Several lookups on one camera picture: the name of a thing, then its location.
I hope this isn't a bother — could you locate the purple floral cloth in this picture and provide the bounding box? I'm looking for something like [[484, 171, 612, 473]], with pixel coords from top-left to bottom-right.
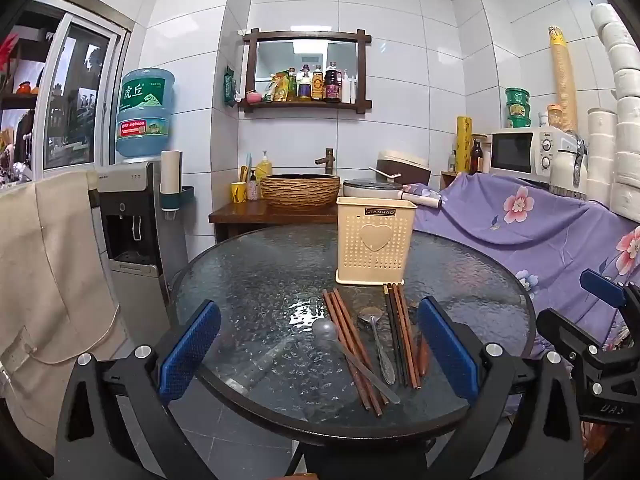
[[409, 172, 640, 361]]

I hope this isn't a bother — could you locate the white paper cup tube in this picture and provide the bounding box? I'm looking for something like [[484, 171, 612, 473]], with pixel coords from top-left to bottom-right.
[[159, 149, 184, 196]]

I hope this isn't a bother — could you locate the woven sink basin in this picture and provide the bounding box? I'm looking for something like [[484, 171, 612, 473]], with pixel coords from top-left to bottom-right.
[[260, 173, 341, 211]]

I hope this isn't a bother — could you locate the yellow wrap roll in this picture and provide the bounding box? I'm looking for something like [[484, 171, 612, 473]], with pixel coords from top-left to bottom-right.
[[455, 115, 474, 176]]

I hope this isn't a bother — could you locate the brown rice cooker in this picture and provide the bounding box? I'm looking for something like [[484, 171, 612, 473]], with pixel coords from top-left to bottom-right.
[[375, 149, 432, 187]]

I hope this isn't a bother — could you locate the metal ladle spoon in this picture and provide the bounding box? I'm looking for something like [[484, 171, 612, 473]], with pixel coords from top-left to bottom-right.
[[311, 318, 402, 405]]

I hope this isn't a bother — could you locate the sliding window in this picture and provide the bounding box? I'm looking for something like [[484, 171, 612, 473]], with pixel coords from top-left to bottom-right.
[[32, 0, 132, 171]]

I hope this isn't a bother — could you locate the beige perforated utensil holder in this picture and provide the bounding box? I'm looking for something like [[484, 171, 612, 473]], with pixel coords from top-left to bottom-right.
[[335, 196, 418, 283]]

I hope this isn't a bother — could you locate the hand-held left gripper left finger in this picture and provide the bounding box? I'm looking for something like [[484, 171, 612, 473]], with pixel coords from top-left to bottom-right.
[[55, 301, 222, 480]]

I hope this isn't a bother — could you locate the wooden framed mirror shelf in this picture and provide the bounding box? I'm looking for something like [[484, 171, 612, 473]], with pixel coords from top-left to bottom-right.
[[238, 28, 374, 114]]

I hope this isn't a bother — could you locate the stack of green noodle cups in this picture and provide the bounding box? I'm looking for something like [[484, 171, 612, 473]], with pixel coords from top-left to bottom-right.
[[504, 87, 531, 129]]

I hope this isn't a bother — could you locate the yellow soap bottle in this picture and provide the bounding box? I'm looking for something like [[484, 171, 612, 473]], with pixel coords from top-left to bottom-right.
[[254, 151, 274, 182]]

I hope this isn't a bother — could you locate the tall stack of paper cups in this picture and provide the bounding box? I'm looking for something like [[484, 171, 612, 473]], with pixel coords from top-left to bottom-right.
[[547, 25, 579, 134]]

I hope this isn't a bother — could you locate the grey water dispenser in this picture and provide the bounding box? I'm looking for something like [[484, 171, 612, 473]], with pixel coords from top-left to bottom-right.
[[96, 160, 187, 313]]

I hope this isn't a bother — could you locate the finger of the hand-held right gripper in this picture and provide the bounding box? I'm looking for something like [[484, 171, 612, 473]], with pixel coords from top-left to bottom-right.
[[535, 307, 602, 362], [579, 268, 630, 312]]

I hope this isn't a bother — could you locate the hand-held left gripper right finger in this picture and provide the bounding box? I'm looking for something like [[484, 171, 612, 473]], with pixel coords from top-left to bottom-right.
[[416, 296, 586, 480]]

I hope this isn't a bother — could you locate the green cup holder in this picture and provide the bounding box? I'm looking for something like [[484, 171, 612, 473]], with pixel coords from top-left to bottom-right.
[[159, 186, 196, 212]]

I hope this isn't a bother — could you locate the wooden counter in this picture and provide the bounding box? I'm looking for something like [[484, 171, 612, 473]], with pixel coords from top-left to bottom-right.
[[208, 200, 342, 242]]

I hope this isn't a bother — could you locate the white kettle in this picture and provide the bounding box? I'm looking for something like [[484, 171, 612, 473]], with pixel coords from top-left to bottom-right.
[[548, 134, 589, 201]]

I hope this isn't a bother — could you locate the beige cloth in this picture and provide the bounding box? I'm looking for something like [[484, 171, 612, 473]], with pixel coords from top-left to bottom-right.
[[0, 170, 127, 453]]

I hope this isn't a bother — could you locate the white microwave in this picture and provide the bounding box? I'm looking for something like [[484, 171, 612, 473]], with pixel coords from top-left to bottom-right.
[[488, 127, 582, 189]]

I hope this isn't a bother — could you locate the red artificial flower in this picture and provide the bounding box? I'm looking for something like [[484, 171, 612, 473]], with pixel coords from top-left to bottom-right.
[[0, 33, 19, 80]]

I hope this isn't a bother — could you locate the green hanging packet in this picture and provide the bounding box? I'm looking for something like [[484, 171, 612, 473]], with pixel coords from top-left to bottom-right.
[[222, 65, 237, 107]]

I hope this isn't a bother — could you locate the black chopstick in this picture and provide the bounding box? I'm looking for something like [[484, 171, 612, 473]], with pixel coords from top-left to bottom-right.
[[387, 284, 409, 387], [383, 284, 405, 387]]

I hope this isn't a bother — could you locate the blue water jug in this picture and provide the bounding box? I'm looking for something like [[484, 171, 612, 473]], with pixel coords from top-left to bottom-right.
[[115, 67, 176, 162]]

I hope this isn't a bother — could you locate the stack of white paper rolls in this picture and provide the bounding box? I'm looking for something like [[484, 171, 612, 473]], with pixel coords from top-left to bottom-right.
[[585, 2, 640, 222]]

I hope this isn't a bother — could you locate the white lidded pan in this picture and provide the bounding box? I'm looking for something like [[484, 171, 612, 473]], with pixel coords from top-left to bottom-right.
[[342, 177, 444, 210]]

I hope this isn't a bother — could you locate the dark soy sauce bottle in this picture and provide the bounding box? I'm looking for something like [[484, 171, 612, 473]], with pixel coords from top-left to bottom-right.
[[323, 62, 343, 102]]

